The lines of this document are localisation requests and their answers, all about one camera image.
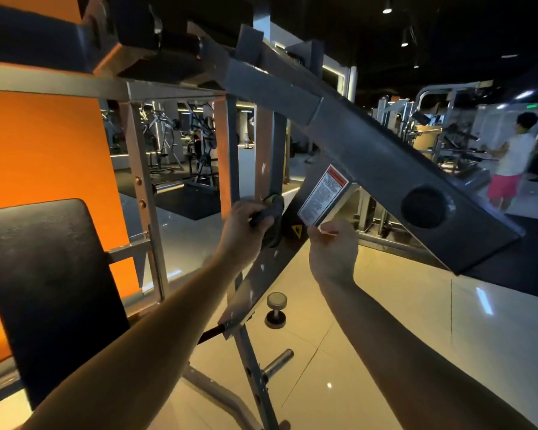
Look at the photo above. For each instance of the white pillar with lit frame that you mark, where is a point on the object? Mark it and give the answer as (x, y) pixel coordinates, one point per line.
(341, 80)

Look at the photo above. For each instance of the green cleaning cloth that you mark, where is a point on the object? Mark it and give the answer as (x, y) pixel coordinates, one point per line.
(274, 219)

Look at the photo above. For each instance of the person's left forearm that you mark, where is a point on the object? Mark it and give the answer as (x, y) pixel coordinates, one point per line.
(134, 362)

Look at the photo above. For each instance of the grey steel gym machine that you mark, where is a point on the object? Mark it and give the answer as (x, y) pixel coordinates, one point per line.
(368, 156)

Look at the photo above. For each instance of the black dumbbell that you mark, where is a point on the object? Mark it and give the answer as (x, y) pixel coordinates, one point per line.
(276, 309)

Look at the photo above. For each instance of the chrome weight storage peg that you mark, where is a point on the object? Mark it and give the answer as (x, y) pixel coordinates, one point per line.
(276, 362)

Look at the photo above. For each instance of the person's right hand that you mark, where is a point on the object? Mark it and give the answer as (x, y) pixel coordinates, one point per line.
(333, 253)

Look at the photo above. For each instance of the black track spotlight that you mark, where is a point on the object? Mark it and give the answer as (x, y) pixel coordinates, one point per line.
(404, 38)
(387, 6)

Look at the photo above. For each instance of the person's right forearm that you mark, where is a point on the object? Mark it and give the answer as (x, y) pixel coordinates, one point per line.
(412, 371)

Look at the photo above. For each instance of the person's left hand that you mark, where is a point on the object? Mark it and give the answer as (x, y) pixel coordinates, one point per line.
(242, 235)

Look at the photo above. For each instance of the fluorescent tube light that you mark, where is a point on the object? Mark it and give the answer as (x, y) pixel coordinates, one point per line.
(525, 95)

